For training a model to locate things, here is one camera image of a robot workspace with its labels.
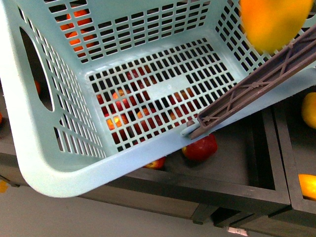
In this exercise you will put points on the light blue plastic basket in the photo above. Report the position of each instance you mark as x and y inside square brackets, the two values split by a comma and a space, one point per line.
[96, 89]

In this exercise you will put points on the yellow mango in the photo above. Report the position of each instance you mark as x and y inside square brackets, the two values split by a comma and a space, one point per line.
[308, 186]
[308, 110]
[271, 24]

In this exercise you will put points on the brown basket handle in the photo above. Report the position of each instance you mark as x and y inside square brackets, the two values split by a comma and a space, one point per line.
[238, 101]

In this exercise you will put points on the yellow mango in bin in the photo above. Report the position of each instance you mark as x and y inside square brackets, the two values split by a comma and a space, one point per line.
[308, 110]

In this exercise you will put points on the red apple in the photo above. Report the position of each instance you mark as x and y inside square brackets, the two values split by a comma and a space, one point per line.
[202, 149]

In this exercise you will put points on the black display bin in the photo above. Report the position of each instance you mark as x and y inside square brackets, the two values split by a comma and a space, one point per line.
[243, 179]

